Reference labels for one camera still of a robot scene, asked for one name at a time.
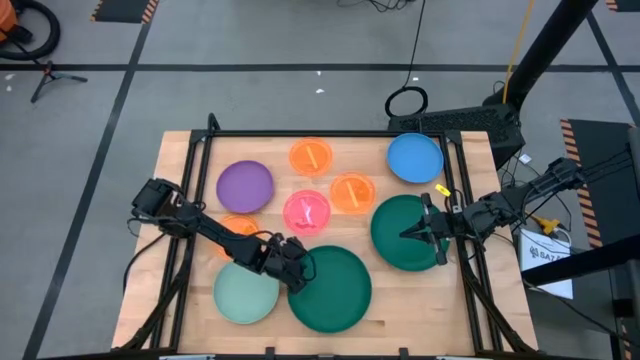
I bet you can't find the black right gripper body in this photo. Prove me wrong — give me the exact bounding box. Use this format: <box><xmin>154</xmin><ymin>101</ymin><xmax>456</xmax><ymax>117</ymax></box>
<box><xmin>421</xmin><ymin>192</ymin><xmax>465</xmax><ymax>267</ymax></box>

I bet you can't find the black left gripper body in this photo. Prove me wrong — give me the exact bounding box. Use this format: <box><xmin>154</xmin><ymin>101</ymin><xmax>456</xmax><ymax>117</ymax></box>
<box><xmin>258</xmin><ymin>233</ymin><xmax>317</xmax><ymax>282</ymax></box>

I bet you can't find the dark green plastic plate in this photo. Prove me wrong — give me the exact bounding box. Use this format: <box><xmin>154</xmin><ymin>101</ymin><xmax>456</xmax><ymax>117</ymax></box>
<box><xmin>370</xmin><ymin>193</ymin><xmax>451</xmax><ymax>273</ymax></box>
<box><xmin>286</xmin><ymin>244</ymin><xmax>374</xmax><ymax>334</ymax></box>

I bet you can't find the light green plastic plate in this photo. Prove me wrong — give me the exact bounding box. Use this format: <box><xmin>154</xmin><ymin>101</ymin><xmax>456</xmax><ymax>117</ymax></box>
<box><xmin>212</xmin><ymin>260</ymin><xmax>281</xmax><ymax>326</ymax></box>

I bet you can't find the orange translucent plastic plate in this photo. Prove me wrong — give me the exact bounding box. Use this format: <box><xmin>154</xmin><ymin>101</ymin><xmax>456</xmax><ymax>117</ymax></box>
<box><xmin>215</xmin><ymin>213</ymin><xmax>261</xmax><ymax>261</ymax></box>
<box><xmin>288</xmin><ymin>137</ymin><xmax>335</xmax><ymax>178</ymax></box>
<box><xmin>329</xmin><ymin>172</ymin><xmax>377</xmax><ymax>216</ymax></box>

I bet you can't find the pink translucent plastic plate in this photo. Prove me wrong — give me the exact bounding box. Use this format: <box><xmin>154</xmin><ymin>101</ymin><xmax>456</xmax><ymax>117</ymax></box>
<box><xmin>282</xmin><ymin>189</ymin><xmax>332</xmax><ymax>237</ymax></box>

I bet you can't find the blue plastic plate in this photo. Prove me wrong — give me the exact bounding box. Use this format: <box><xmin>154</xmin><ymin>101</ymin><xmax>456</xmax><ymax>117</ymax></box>
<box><xmin>386</xmin><ymin>132</ymin><xmax>445</xmax><ymax>185</ymax></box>

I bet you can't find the purple plastic plate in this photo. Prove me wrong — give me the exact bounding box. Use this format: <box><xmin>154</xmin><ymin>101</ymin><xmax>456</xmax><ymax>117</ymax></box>
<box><xmin>215</xmin><ymin>159</ymin><xmax>275</xmax><ymax>215</ymax></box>

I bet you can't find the white printed cardboard box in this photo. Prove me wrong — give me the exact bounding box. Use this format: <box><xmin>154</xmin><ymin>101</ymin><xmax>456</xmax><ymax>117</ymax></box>
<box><xmin>517</xmin><ymin>227</ymin><xmax>575</xmax><ymax>301</ymax></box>

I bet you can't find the black support beam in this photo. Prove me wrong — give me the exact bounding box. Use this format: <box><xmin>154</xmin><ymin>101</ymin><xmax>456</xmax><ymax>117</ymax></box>
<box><xmin>519</xmin><ymin>246</ymin><xmax>640</xmax><ymax>287</ymax></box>

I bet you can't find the black round pole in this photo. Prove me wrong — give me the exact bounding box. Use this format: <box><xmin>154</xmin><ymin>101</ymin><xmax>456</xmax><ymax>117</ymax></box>
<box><xmin>482</xmin><ymin>0</ymin><xmax>599</xmax><ymax>109</ymax></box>

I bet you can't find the black tripod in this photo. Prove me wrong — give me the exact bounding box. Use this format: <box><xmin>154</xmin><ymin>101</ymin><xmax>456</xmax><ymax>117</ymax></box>
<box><xmin>30</xmin><ymin>59</ymin><xmax>89</xmax><ymax>104</ymax></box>

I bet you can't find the orange shop vacuum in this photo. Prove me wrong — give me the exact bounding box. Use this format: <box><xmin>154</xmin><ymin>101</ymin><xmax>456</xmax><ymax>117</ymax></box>
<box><xmin>0</xmin><ymin>0</ymin><xmax>20</xmax><ymax>44</ymax></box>

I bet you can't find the yellow cable connector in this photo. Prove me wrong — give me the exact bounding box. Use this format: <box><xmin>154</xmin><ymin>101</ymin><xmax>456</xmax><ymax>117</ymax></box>
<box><xmin>530</xmin><ymin>214</ymin><xmax>562</xmax><ymax>236</ymax></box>

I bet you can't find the black aluminium table frame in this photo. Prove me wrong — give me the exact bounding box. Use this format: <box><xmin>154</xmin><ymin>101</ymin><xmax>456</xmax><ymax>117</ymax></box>
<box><xmin>117</xmin><ymin>112</ymin><xmax>539</xmax><ymax>360</ymax></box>

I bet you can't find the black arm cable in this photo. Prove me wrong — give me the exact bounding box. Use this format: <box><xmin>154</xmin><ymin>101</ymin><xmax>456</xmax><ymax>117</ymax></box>
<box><xmin>122</xmin><ymin>230</ymin><xmax>169</xmax><ymax>296</ymax></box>

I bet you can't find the black floor cable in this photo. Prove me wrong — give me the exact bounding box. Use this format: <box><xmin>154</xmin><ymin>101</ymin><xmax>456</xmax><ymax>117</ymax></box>
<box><xmin>523</xmin><ymin>278</ymin><xmax>624</xmax><ymax>347</ymax></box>

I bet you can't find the black hanging cable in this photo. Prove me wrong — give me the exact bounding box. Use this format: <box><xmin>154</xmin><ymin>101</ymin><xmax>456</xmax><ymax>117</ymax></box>
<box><xmin>383</xmin><ymin>0</ymin><xmax>430</xmax><ymax>119</ymax></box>

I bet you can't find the yellow hanging cable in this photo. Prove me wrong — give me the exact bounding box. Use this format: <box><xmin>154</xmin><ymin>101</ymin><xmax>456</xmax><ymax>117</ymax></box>
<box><xmin>501</xmin><ymin>0</ymin><xmax>536</xmax><ymax>105</ymax></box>

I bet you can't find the black cable bundle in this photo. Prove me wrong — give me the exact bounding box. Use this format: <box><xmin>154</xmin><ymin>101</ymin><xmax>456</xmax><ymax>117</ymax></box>
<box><xmin>337</xmin><ymin>0</ymin><xmax>417</xmax><ymax>14</ymax></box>

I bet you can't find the black vacuum hose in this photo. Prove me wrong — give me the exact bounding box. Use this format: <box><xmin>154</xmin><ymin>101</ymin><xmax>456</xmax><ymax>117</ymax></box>
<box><xmin>0</xmin><ymin>0</ymin><xmax>62</xmax><ymax>62</ymax></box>

